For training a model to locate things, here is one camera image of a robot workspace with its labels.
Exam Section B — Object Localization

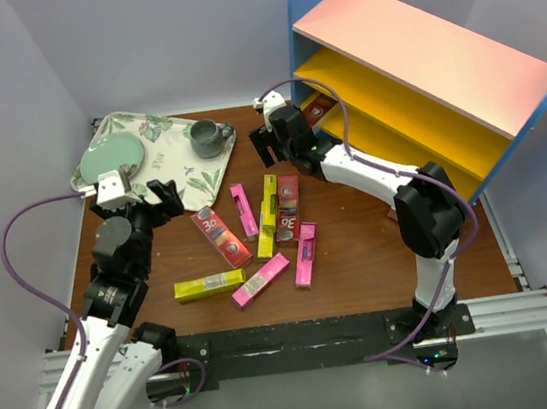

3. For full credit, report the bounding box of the small pink toothpaste box upper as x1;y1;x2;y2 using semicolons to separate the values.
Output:
229;183;259;241

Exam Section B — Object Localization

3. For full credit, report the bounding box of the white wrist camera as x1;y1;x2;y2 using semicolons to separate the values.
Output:
78;169;142;211
252;91;287;131

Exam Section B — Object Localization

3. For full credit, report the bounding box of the pink toothpaste box right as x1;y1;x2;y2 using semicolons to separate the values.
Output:
295;222;317;289

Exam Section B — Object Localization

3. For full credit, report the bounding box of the blue shelf with coloured boards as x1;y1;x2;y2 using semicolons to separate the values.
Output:
287;0;547;202

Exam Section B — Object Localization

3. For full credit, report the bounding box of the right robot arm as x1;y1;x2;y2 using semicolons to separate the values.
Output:
249;102;468;338

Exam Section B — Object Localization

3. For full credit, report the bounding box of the yellow toothpaste box upright centre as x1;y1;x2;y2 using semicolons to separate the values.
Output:
257;174;278;261

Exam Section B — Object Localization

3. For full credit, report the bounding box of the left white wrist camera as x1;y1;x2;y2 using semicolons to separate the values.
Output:
78;169;142;211

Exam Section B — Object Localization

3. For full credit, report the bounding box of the red 3D toothpaste box right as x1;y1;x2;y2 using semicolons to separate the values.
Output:
275;175;301;245

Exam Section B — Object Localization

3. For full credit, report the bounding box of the floral leaf print tray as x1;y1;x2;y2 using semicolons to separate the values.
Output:
89;112;236;211

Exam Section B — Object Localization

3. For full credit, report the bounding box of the yellow toothpaste box lying left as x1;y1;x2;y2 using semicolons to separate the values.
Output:
174;268;246;304

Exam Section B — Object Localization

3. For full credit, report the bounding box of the red 3D toothpaste box left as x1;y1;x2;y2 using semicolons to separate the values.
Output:
190;206;252;269

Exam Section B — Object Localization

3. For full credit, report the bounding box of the mint green ceramic plate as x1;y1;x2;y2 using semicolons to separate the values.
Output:
79;132;146;184

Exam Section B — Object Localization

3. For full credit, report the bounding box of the dark red toothpaste box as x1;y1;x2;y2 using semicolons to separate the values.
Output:
300;91;338;131

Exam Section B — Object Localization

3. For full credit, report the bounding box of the black mounting base plate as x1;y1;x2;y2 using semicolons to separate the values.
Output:
146;303;476;403

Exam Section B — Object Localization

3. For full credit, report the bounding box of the grey ceramic mug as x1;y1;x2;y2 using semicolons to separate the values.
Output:
189;119;235;159

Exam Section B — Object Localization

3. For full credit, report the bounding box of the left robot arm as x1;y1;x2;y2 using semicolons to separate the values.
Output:
45;179;185;409

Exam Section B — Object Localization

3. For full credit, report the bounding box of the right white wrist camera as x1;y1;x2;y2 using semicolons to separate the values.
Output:
252;91;287;131

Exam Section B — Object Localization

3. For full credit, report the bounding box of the pink toothpaste box lower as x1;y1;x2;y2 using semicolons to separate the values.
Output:
231;252;290;310

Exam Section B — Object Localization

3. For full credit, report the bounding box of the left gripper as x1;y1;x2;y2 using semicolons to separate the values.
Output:
88;176;190;281

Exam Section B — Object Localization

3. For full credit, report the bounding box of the red 3d toothpaste box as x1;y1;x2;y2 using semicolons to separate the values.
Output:
190;206;252;269
275;175;301;245

